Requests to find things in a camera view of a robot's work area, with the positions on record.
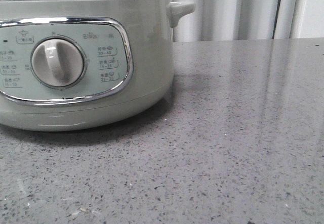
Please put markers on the pale green electric cooking pot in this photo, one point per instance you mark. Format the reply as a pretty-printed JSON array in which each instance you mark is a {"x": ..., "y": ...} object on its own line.
[{"x": 127, "y": 50}]

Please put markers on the grey timer knob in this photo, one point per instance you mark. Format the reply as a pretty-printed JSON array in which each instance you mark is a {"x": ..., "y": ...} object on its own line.
[{"x": 57, "y": 62}]

